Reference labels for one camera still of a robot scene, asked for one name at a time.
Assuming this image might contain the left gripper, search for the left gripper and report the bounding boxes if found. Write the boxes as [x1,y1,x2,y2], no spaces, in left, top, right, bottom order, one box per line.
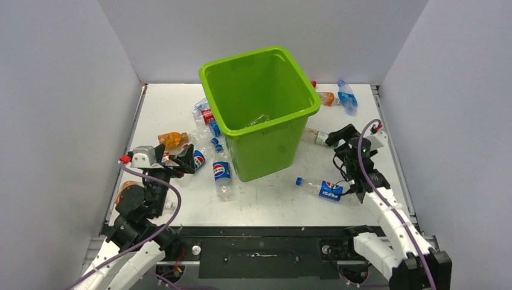
[146,143,194,216]

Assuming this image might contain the blue crushed bottle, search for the blue crushed bottle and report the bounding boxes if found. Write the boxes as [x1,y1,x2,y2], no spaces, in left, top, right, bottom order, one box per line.
[338,79,358,115]

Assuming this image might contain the pepsi bottle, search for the pepsi bottle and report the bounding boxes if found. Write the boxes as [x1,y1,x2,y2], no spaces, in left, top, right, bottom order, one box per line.
[175,138,218,175]
[295,177,355,202]
[213,144,233,201]

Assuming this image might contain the large clear white-cap bottle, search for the large clear white-cap bottle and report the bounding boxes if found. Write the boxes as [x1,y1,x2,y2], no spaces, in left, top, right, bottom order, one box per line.
[245,114,271,128]

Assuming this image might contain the green plastic bin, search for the green plastic bin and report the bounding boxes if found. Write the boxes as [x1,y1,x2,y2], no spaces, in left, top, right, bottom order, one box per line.
[199,46,321,182]

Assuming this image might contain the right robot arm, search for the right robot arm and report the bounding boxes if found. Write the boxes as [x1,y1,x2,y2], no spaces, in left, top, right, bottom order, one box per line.
[325,119,452,289]

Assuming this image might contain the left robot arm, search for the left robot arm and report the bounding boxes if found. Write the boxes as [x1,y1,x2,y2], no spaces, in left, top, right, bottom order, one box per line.
[70,144,195,289]

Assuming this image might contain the clear bottle blue label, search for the clear bottle blue label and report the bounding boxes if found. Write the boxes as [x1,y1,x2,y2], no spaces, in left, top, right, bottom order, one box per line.
[187,121,222,145]

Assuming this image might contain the brown coffee bottle green cap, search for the brown coffee bottle green cap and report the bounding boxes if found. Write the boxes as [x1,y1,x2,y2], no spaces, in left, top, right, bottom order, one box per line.
[301,127,329,147]

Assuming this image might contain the orange label bottle back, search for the orange label bottle back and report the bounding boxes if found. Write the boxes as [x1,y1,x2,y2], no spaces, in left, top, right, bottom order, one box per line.
[318,91,341,107]

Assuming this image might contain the red label bottle left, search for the red label bottle left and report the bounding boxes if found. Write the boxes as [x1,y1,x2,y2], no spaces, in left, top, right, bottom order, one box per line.
[192,98,215,126]

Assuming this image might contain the crushed orange bottle front left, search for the crushed orange bottle front left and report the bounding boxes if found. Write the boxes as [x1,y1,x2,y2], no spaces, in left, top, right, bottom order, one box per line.
[115,181,177,212]

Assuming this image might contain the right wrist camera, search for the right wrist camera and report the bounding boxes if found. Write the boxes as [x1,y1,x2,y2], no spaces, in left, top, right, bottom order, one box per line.
[364,130,389,151]

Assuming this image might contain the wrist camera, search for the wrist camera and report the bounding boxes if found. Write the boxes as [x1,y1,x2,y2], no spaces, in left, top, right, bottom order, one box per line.
[130,146,157,169]
[364,130,389,151]

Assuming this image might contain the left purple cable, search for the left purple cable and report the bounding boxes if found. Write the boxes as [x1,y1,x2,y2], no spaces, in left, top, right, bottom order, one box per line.
[63,155,183,290]

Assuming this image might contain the purple cable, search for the purple cable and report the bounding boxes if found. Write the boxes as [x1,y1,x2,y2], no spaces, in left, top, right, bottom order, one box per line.
[357,118,438,290]
[63,155,183,290]

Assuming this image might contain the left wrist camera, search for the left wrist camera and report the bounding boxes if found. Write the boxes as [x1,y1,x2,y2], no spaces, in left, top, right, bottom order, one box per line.
[130,146,157,169]

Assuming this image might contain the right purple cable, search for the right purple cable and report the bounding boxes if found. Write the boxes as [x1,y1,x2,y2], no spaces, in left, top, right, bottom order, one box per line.
[357,118,438,290]

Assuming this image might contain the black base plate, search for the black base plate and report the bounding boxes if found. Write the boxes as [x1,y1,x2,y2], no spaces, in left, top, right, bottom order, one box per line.
[156,226,370,280]

